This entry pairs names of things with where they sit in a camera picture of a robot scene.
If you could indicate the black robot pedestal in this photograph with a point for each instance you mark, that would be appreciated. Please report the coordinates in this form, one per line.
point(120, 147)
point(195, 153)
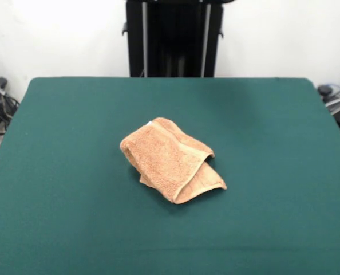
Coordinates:
point(173, 43)

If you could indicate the dark green table cloth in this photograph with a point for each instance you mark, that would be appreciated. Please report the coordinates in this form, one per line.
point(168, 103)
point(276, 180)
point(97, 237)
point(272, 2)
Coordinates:
point(72, 200)

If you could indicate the tan terry towel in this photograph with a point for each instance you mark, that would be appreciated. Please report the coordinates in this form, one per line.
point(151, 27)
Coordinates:
point(164, 160)

